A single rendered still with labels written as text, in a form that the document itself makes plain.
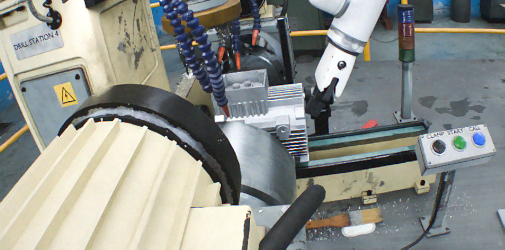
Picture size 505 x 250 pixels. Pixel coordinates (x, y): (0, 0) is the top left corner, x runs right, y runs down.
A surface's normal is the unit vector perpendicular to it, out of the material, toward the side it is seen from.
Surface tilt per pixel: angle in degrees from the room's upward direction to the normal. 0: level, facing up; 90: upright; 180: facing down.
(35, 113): 90
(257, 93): 90
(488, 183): 0
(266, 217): 0
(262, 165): 39
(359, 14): 90
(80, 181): 105
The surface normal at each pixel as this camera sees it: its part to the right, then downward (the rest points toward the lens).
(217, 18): 0.53, 0.32
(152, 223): 0.64, -0.66
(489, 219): -0.16, -0.87
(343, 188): -0.06, 0.47
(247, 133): 0.25, -0.84
